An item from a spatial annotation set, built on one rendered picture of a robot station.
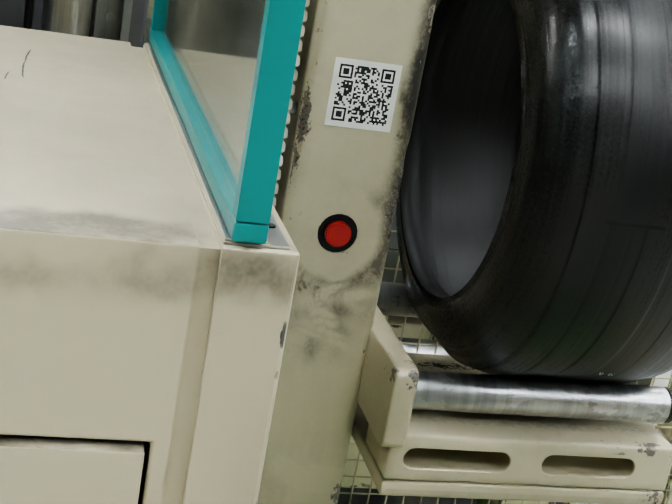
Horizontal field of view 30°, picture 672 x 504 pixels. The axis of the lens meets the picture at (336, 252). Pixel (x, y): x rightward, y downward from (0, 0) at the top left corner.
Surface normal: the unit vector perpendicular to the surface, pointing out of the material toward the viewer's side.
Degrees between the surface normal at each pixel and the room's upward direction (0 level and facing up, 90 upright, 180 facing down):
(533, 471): 90
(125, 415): 90
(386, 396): 90
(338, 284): 90
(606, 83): 64
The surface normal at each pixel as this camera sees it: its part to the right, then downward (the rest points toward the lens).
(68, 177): 0.17, -0.93
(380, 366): -0.96, -0.09
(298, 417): 0.22, 0.35
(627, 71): 0.28, -0.18
